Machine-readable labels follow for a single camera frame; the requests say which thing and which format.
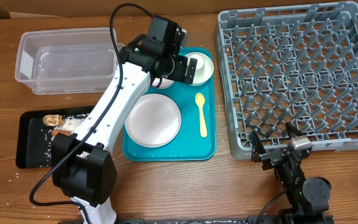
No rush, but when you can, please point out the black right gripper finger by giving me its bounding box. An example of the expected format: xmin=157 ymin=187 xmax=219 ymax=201
xmin=250 ymin=130 xmax=266 ymax=156
xmin=285 ymin=121 xmax=304 ymax=139

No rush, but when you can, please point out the white cup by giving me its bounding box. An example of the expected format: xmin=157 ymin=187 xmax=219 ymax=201
xmin=193 ymin=54 xmax=204 ymax=76

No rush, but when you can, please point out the white rice pile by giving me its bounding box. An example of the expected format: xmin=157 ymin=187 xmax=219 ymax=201
xmin=45 ymin=114 xmax=85 ymax=159

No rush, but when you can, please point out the brown granola chunk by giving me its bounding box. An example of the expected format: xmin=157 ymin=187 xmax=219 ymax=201
xmin=43 ymin=114 xmax=65 ymax=127

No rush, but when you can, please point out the orange carrot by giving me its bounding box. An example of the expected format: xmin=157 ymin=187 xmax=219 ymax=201
xmin=52 ymin=129 xmax=71 ymax=137

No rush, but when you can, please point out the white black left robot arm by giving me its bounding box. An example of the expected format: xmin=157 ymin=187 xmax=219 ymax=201
xmin=51 ymin=16 xmax=196 ymax=223

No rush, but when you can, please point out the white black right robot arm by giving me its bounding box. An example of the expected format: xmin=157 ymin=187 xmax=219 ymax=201
xmin=247 ymin=122 xmax=334 ymax=224

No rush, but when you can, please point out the grey dishwasher rack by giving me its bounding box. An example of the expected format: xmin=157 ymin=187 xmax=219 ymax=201
xmin=216 ymin=1 xmax=358 ymax=159

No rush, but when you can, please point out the pale green bowl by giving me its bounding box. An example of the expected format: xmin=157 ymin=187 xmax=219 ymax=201
xmin=185 ymin=52 xmax=214 ymax=86

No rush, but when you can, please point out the pink bowl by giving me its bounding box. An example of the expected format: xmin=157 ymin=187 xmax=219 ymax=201
xmin=152 ymin=78 xmax=174 ymax=89

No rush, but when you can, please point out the yellow plastic spoon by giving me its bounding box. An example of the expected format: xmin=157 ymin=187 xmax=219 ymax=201
xmin=195 ymin=93 xmax=208 ymax=138

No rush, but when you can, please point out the teal tray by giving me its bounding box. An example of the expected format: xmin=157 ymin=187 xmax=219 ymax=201
xmin=122 ymin=47 xmax=216 ymax=161

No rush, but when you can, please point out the white pink plate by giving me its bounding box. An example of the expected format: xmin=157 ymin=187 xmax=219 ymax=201
xmin=125 ymin=93 xmax=181 ymax=147

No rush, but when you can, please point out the clear plastic bin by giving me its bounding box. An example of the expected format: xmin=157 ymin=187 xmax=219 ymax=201
xmin=15 ymin=27 xmax=117 ymax=95

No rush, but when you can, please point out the black tray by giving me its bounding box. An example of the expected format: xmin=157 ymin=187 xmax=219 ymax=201
xmin=16 ymin=106 xmax=93 ymax=169

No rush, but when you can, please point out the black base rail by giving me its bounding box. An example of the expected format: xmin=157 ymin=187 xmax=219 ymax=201
xmin=58 ymin=215 xmax=334 ymax=224

